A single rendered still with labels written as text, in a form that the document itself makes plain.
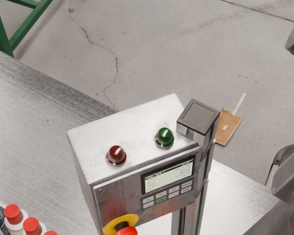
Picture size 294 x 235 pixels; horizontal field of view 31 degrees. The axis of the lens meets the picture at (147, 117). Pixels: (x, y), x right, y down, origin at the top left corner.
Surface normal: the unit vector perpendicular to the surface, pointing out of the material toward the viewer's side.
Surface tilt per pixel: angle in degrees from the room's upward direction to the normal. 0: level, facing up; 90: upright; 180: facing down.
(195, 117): 0
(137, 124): 0
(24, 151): 0
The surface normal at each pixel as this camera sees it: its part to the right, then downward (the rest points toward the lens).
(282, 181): -0.85, -0.52
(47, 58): -0.02, -0.56
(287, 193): -0.28, 0.57
